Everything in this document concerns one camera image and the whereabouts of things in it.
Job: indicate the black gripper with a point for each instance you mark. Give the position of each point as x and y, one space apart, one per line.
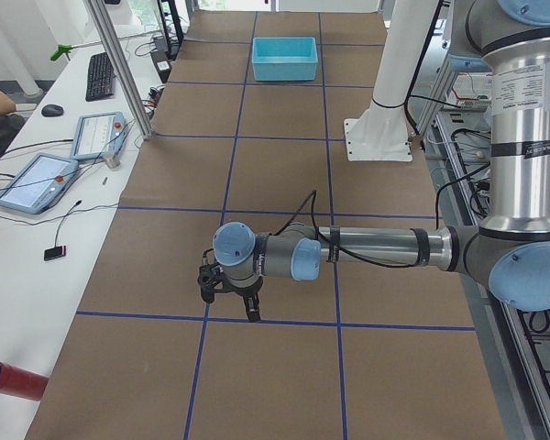
244 290

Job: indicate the small black device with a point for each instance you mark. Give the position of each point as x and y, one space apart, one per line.
52 253

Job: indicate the upper teach pendant tablet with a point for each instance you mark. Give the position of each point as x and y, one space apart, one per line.
98 136

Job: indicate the teach pendant tablet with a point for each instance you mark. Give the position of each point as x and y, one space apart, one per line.
40 184
98 136

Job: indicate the lower teach pendant tablet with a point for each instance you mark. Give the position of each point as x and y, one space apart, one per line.
40 184

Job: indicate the light blue plastic bin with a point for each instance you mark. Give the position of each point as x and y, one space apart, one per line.
284 59

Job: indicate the red cylinder tube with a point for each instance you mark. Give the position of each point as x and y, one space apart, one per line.
22 383

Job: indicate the black keyboard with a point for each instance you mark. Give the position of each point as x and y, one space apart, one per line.
100 78

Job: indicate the black computer mouse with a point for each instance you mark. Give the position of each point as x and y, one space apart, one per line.
52 110

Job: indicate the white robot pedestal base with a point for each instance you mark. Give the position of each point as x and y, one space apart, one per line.
381 132

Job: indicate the green handled tool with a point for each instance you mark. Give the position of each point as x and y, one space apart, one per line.
65 50

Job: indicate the aluminium frame post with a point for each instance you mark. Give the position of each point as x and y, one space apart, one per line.
105 28

